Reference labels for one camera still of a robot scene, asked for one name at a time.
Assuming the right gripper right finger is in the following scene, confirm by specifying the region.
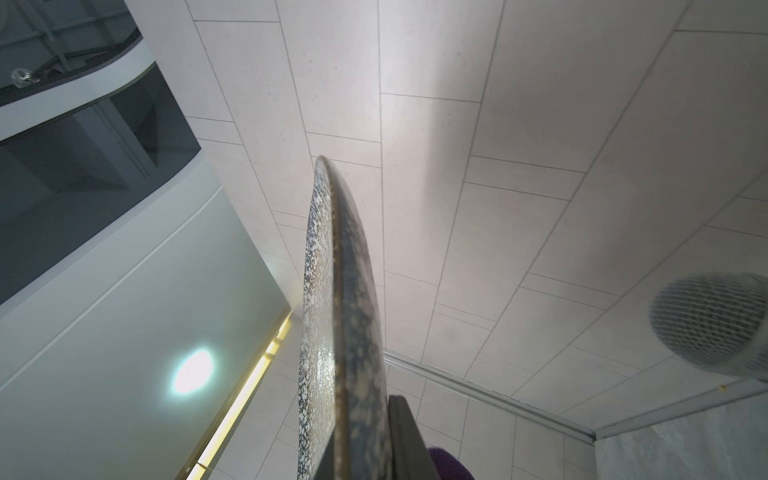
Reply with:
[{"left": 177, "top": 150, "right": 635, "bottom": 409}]
[{"left": 388, "top": 395, "right": 440, "bottom": 480}]

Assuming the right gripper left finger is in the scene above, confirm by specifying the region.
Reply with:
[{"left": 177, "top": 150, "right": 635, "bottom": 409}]
[{"left": 313, "top": 437, "right": 335, "bottom": 480}]

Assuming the purple cloth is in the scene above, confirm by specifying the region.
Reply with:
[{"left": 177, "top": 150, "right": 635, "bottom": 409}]
[{"left": 428, "top": 447, "right": 474, "bottom": 480}]

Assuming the grey speckled plate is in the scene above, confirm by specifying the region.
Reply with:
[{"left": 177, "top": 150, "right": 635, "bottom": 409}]
[{"left": 298, "top": 156, "right": 392, "bottom": 479}]

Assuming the sprinkle-filled microphone on stand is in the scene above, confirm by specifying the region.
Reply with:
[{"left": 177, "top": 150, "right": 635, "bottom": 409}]
[{"left": 649, "top": 272, "right": 767, "bottom": 383}]

